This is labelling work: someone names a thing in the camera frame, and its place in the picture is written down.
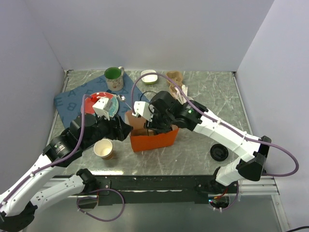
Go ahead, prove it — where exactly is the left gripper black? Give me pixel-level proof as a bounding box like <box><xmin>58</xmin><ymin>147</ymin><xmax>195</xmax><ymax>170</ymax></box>
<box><xmin>81</xmin><ymin>111</ymin><xmax>133</xmax><ymax>150</ymax></box>

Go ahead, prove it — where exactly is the brown paper cup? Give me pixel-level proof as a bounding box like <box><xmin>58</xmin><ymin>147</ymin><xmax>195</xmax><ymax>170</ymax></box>
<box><xmin>93</xmin><ymin>139</ymin><xmax>113</xmax><ymax>160</ymax></box>

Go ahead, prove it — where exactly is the orange paper bag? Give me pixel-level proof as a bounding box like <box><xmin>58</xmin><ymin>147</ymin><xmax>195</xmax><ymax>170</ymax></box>
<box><xmin>125</xmin><ymin>100</ymin><xmax>179</xmax><ymax>152</ymax></box>

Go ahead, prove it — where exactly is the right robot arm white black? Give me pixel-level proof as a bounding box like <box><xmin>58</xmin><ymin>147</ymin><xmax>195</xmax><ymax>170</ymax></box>
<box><xmin>134</xmin><ymin>91</ymin><xmax>271</xmax><ymax>193</ymax></box>

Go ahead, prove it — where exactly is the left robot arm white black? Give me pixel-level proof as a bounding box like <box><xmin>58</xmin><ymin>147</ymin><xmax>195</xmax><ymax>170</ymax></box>
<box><xmin>0</xmin><ymin>114</ymin><xmax>133</xmax><ymax>232</ymax></box>

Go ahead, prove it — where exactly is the metal spoon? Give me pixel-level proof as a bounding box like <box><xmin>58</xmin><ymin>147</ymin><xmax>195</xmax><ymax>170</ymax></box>
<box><xmin>117</xmin><ymin>94</ymin><xmax>131</xmax><ymax>109</ymax></box>

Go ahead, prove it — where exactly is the wrapped white stirrers bundle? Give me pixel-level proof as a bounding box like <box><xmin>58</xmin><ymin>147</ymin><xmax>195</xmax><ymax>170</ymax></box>
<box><xmin>175</xmin><ymin>85</ymin><xmax>188</xmax><ymax>104</ymax></box>

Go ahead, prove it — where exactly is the red blue floral plate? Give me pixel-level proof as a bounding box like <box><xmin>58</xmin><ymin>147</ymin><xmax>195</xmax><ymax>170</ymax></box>
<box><xmin>84</xmin><ymin>92</ymin><xmax>119</xmax><ymax>118</ymax></box>

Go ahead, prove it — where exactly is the small white green bowl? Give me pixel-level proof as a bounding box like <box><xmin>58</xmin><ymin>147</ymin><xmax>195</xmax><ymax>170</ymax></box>
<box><xmin>141</xmin><ymin>70</ymin><xmax>158</xmax><ymax>85</ymax></box>

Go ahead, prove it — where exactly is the green inside ceramic mug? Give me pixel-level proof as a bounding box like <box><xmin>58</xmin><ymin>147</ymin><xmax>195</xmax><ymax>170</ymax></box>
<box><xmin>104</xmin><ymin>66</ymin><xmax>125</xmax><ymax>91</ymax></box>

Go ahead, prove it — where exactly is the blue letter placemat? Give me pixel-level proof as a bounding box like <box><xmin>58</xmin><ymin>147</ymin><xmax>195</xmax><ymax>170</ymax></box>
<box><xmin>54</xmin><ymin>71</ymin><xmax>134</xmax><ymax>128</ymax></box>

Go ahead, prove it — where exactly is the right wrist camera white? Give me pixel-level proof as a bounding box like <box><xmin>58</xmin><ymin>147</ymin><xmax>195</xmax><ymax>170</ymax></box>
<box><xmin>132</xmin><ymin>101</ymin><xmax>154</xmax><ymax>122</ymax></box>

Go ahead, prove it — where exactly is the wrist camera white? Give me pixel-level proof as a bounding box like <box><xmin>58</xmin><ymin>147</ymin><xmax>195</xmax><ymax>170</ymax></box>
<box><xmin>132</xmin><ymin>101</ymin><xmax>154</xmax><ymax>122</ymax></box>
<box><xmin>92</xmin><ymin>96</ymin><xmax>112</xmax><ymax>120</ymax></box>

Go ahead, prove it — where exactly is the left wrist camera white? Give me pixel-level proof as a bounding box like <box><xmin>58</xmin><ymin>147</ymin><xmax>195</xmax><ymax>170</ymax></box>
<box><xmin>92</xmin><ymin>96</ymin><xmax>112</xmax><ymax>120</ymax></box>

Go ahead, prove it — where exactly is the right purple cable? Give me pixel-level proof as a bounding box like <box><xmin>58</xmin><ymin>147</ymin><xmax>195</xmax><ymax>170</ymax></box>
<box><xmin>131</xmin><ymin>72</ymin><xmax>300</xmax><ymax>177</ymax></box>

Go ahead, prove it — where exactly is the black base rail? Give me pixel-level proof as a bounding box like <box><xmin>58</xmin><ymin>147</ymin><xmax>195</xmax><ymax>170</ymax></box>
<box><xmin>74</xmin><ymin>175</ymin><xmax>238</xmax><ymax>206</ymax></box>

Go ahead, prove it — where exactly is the aluminium frame rail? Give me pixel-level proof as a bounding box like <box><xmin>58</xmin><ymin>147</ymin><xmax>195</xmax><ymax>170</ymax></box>
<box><xmin>239</xmin><ymin>176</ymin><xmax>279</xmax><ymax>196</ymax></box>

